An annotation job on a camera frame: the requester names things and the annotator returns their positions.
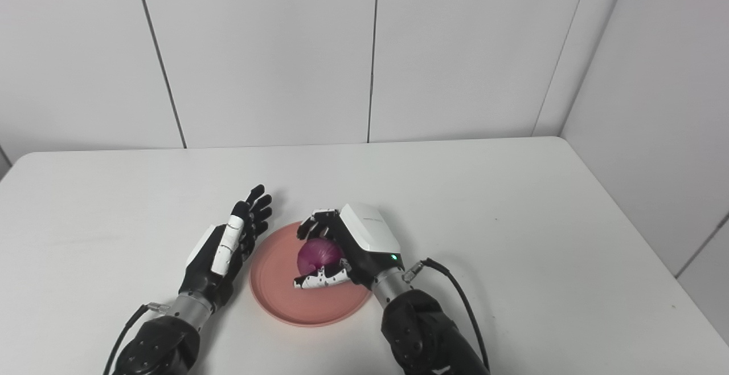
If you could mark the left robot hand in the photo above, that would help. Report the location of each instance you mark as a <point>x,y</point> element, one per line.
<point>225,252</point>

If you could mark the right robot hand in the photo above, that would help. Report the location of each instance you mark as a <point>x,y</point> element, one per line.
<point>364,238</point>

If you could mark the red onion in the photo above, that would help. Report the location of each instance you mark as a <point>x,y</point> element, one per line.
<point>319,255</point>

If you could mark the pink plate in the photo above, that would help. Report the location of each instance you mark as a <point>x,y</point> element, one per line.
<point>285,301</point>

